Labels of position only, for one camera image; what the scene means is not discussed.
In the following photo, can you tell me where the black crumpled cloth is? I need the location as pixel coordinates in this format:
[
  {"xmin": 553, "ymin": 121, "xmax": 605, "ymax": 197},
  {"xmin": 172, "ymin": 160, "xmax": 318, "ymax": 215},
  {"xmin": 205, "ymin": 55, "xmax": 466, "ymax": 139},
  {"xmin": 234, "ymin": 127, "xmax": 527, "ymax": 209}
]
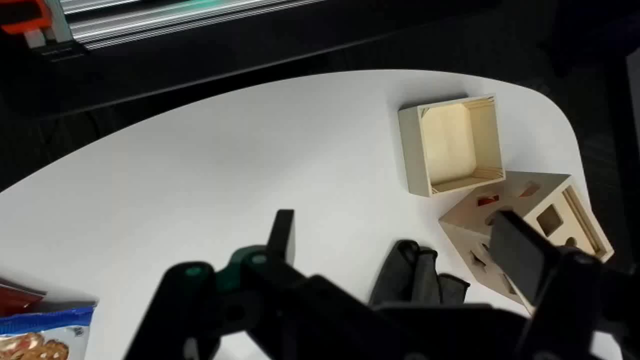
[{"xmin": 369, "ymin": 240, "xmax": 470, "ymax": 305}]

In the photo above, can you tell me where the red snack packet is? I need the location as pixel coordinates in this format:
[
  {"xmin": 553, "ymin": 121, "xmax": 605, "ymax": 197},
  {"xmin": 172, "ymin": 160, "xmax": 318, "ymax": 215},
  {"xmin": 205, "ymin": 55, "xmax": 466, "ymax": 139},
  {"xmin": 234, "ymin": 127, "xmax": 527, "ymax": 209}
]
[{"xmin": 0, "ymin": 280, "xmax": 45, "ymax": 316}]

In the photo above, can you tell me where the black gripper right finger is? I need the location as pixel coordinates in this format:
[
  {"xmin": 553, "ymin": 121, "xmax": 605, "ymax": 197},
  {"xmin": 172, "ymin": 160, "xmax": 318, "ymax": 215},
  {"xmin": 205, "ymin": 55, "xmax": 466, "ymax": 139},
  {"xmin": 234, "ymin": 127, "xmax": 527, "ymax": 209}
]
[{"xmin": 490, "ymin": 209, "xmax": 564, "ymax": 305}]

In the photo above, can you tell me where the blue cookie snack bag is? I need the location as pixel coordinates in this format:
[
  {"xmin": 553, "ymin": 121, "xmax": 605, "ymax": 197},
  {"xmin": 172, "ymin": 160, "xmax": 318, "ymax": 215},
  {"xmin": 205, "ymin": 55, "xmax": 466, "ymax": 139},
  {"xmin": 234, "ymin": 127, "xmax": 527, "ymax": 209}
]
[{"xmin": 0, "ymin": 302, "xmax": 95, "ymax": 360}]

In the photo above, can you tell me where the wooden shape sorter toy box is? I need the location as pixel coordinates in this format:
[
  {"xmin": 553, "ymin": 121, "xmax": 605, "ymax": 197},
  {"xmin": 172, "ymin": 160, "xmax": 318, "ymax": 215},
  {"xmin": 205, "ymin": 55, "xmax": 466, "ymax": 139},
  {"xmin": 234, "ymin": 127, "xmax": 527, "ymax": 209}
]
[{"xmin": 441, "ymin": 171, "xmax": 615, "ymax": 311}]

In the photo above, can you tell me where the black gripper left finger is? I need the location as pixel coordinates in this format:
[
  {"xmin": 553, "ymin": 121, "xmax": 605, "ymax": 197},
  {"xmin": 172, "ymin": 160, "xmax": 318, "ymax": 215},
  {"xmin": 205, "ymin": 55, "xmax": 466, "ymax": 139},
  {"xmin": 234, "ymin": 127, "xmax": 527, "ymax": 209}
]
[{"xmin": 266, "ymin": 207, "xmax": 297, "ymax": 261}]

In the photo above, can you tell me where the open cream wooden box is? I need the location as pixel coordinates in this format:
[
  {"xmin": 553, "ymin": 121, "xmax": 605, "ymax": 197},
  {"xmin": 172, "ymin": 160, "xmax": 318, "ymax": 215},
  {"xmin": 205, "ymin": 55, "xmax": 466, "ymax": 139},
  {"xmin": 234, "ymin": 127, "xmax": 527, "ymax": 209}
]
[{"xmin": 398, "ymin": 96, "xmax": 506, "ymax": 197}]

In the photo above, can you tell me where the silver aluminium rail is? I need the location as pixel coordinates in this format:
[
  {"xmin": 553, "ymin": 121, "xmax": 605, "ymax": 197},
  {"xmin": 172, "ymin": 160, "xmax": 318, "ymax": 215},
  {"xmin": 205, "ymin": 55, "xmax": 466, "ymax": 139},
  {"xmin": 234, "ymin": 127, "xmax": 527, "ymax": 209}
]
[{"xmin": 60, "ymin": 0, "xmax": 320, "ymax": 48}]

